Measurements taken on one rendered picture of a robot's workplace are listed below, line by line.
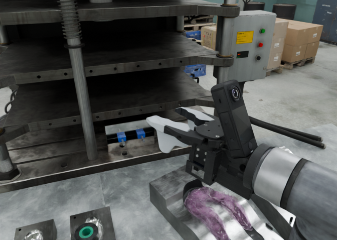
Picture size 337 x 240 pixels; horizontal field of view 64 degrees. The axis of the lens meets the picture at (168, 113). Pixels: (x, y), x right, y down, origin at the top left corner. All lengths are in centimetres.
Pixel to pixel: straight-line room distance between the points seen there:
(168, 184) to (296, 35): 468
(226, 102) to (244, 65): 133
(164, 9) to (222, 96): 103
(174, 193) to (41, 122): 75
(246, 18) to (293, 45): 396
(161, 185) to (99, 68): 62
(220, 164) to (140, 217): 78
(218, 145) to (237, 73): 131
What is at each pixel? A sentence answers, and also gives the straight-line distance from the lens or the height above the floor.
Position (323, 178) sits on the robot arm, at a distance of 38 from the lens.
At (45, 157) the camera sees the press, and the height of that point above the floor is 78.
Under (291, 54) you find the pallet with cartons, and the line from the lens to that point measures 560.
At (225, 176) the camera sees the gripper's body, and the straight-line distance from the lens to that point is 44.
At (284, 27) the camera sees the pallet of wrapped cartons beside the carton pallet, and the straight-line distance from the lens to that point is 507.
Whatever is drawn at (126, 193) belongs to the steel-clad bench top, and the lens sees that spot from 128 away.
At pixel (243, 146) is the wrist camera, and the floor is 147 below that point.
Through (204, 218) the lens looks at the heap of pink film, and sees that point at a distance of 103.
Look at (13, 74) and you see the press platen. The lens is 137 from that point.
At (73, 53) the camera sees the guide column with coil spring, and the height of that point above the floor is 137.
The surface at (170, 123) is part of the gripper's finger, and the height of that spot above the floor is 147.
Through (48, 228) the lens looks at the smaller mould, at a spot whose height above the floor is 86.
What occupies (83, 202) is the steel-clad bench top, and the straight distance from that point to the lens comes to 129.
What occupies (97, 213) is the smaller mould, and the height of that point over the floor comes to 87.
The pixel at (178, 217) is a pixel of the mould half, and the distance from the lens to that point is 108.
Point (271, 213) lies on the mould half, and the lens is 120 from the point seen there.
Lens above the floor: 170
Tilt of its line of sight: 28 degrees down
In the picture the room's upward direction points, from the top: straight up
